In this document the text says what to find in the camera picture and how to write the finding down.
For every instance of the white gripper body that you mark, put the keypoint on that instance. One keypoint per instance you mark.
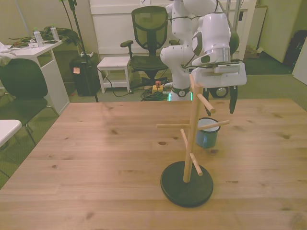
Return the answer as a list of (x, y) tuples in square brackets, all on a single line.
[(223, 80)]

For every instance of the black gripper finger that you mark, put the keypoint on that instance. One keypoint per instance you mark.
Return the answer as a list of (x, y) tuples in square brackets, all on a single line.
[(233, 100), (206, 93)]

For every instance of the blue enamel mug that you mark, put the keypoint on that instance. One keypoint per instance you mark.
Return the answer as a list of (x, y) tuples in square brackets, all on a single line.
[(207, 137)]

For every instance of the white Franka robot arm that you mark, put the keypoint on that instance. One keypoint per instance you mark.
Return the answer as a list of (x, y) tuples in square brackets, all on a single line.
[(213, 31)]

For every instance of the wooden mug tree black base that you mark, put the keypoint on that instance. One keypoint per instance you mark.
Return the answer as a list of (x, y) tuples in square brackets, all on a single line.
[(187, 191)]

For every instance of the round black white wheel device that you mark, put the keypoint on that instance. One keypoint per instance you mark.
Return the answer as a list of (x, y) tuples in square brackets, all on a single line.
[(220, 92)]

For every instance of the cardboard box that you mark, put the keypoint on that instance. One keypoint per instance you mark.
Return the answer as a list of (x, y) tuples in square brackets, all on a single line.
[(254, 51)]

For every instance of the yellow emergency stop button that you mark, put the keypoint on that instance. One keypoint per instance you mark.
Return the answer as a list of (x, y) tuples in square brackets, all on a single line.
[(157, 88)]

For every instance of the black bag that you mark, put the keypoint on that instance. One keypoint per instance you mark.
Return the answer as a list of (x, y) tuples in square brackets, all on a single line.
[(296, 48)]

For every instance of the black mesh office chair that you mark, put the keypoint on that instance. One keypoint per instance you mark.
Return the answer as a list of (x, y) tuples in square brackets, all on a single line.
[(149, 36)]

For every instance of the small white stool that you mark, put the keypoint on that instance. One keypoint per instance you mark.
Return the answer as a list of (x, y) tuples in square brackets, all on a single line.
[(114, 62)]

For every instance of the black box with orange note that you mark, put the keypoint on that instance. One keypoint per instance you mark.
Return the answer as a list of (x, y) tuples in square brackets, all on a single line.
[(85, 76)]

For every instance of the black tripod stand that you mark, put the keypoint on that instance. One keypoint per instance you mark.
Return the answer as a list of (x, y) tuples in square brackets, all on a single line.
[(80, 38)]

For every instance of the camouflage cloth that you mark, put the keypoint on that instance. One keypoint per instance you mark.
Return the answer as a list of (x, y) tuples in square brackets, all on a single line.
[(63, 33)]

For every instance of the clear plastic bottle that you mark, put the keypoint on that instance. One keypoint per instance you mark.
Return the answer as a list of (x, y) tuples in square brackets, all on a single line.
[(54, 33), (38, 38)]

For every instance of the white desk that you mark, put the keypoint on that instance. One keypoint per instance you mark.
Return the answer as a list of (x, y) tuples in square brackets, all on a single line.
[(45, 55)]

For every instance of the small white box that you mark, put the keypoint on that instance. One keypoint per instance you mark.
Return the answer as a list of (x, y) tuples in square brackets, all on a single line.
[(32, 45)]

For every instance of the black plastic chair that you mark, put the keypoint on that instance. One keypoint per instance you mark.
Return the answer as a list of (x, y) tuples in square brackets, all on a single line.
[(22, 81)]

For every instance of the white side table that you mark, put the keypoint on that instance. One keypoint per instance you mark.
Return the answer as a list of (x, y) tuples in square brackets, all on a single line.
[(7, 130)]

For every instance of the white cloth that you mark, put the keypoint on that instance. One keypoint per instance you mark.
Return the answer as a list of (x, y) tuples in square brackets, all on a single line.
[(6, 54)]

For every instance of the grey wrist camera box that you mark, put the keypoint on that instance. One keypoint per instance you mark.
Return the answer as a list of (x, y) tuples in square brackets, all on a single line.
[(226, 68)]

